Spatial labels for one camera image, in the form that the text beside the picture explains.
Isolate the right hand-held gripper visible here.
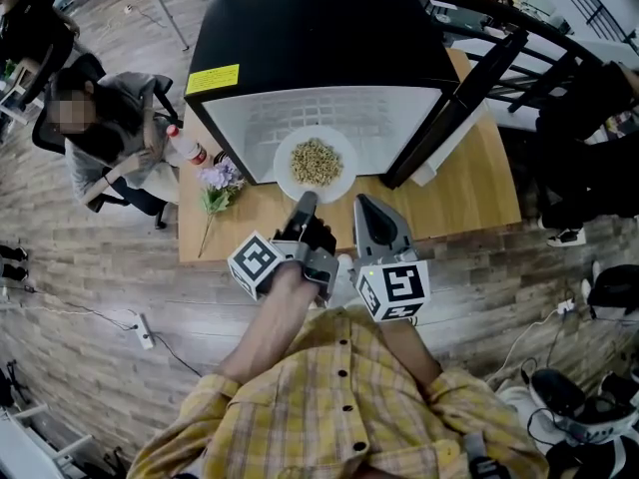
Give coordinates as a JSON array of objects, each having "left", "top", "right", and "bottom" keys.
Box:
[{"left": 352, "top": 194, "right": 431, "bottom": 322}]

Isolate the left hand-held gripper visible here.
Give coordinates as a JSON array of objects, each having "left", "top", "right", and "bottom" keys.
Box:
[{"left": 228, "top": 191, "right": 340, "bottom": 301}]

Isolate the white plate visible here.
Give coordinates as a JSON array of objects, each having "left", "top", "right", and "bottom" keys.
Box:
[{"left": 273, "top": 125, "right": 359, "bottom": 205}]

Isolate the beige grain food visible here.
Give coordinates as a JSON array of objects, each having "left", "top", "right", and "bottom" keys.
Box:
[{"left": 290, "top": 137, "right": 344, "bottom": 188}]

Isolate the black mini fridge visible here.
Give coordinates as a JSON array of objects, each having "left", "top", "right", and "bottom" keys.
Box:
[{"left": 184, "top": 0, "right": 530, "bottom": 192}]

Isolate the person's left forearm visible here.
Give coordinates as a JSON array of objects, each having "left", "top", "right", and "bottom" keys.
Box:
[{"left": 214, "top": 261, "right": 323, "bottom": 386}]

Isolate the person's right forearm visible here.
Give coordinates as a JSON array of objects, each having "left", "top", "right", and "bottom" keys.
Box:
[{"left": 378, "top": 315, "right": 443, "bottom": 389}]

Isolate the purple artificial flower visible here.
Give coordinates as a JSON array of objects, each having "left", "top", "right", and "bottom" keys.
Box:
[{"left": 197, "top": 157, "right": 246, "bottom": 259}]

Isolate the red capped plastic bottle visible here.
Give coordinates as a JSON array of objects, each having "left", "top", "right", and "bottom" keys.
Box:
[{"left": 166, "top": 124, "right": 209, "bottom": 167}]

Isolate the yellow plaid shirt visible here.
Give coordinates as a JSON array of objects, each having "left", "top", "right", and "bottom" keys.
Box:
[{"left": 127, "top": 306, "right": 550, "bottom": 479}]

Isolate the white power strip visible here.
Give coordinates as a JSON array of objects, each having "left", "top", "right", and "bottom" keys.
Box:
[{"left": 133, "top": 312, "right": 157, "bottom": 351}]

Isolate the black and white headset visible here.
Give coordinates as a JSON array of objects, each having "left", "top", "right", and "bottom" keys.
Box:
[{"left": 527, "top": 366, "right": 639, "bottom": 444}]

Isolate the black office chair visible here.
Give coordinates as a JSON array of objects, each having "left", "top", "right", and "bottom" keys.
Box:
[{"left": 31, "top": 52, "right": 184, "bottom": 231}]

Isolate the white cable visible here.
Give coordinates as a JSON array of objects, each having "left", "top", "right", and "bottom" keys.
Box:
[{"left": 484, "top": 306, "right": 575, "bottom": 386}]

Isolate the black cable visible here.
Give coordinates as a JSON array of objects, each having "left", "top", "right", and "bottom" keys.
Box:
[{"left": 151, "top": 330, "right": 202, "bottom": 377}]

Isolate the black strap device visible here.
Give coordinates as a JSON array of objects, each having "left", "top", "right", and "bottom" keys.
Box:
[{"left": 462, "top": 431, "right": 511, "bottom": 479}]

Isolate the white furniture frame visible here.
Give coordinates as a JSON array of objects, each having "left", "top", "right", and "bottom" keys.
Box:
[{"left": 0, "top": 400, "right": 95, "bottom": 479}]

